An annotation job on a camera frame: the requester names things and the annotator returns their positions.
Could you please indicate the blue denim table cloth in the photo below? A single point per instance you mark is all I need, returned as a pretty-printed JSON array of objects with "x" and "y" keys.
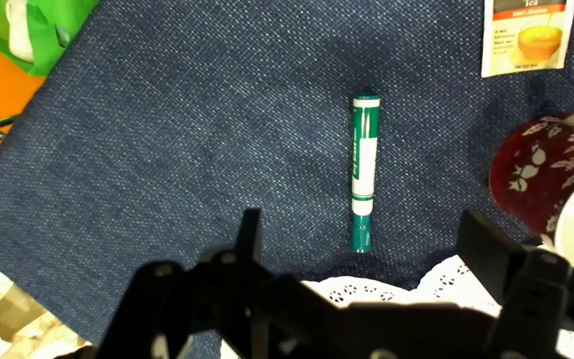
[{"x": 168, "y": 166}]

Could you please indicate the teal blue marker pen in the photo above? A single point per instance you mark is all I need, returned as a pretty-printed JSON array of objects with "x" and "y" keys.
[{"x": 366, "y": 172}]

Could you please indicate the green plastic bag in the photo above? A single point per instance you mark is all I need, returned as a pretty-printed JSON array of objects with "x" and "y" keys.
[{"x": 65, "y": 27}]

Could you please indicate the white plastic scoop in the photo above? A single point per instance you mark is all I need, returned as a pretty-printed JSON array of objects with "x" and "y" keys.
[{"x": 19, "y": 31}]

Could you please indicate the maroon floral mug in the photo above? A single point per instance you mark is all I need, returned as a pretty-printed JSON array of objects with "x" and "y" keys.
[{"x": 539, "y": 172}]

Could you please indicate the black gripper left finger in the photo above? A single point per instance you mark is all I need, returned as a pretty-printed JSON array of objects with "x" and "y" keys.
[{"x": 250, "y": 232}]

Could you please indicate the white paper doily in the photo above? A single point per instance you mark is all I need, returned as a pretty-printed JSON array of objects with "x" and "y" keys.
[
  {"x": 447, "y": 288},
  {"x": 354, "y": 292}
]

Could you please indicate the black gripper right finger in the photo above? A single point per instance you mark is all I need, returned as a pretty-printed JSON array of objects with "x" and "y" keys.
[{"x": 493, "y": 250}]

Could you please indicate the orange tea bag packet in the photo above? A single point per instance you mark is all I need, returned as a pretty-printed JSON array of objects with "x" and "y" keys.
[{"x": 529, "y": 41}]

